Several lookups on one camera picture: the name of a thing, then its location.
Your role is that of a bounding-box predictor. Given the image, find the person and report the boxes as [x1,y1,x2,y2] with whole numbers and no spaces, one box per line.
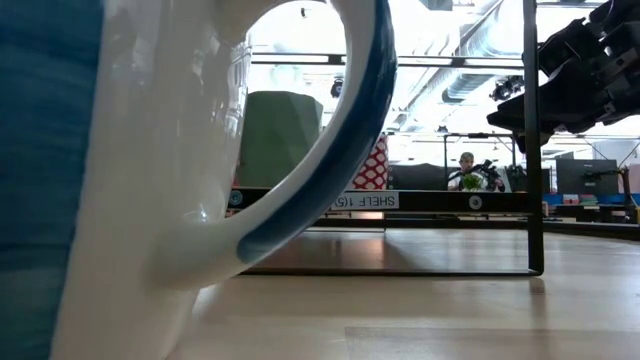
[447,152,506,194]

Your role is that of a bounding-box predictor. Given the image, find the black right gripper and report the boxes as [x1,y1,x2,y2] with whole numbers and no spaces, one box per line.
[487,0,640,151]

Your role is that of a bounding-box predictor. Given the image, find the black background workstation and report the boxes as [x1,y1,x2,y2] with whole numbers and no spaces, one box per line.
[387,132,516,192]

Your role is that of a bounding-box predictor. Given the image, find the black aluminium table frame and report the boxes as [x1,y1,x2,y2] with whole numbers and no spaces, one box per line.
[309,214,640,241]

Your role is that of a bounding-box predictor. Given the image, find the blue and white mug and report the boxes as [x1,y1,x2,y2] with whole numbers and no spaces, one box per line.
[0,0,399,360]

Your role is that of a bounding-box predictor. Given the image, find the blue storage bins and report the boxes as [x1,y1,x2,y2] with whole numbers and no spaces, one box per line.
[542,193,640,207]

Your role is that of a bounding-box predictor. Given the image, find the dark green faceted mug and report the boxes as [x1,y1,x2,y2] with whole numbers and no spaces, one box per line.
[235,90,325,189]

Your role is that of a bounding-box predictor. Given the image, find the silver ventilation duct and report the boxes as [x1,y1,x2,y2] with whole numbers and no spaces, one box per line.
[389,0,521,132]

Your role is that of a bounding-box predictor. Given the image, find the wooden shelf with black frame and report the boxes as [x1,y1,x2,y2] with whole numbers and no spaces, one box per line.
[227,0,546,277]

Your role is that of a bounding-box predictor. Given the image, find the ceiling light track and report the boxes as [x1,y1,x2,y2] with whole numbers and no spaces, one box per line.
[249,51,526,70]

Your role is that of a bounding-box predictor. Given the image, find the black background monitor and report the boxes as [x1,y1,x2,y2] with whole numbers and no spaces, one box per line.
[555,158,620,196]

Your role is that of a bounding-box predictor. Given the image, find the red white patterned mug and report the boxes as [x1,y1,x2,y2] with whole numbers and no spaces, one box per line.
[351,134,390,191]

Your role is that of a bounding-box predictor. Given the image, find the small green potted plant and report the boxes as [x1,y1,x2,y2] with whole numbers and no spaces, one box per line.
[460,173,485,193]

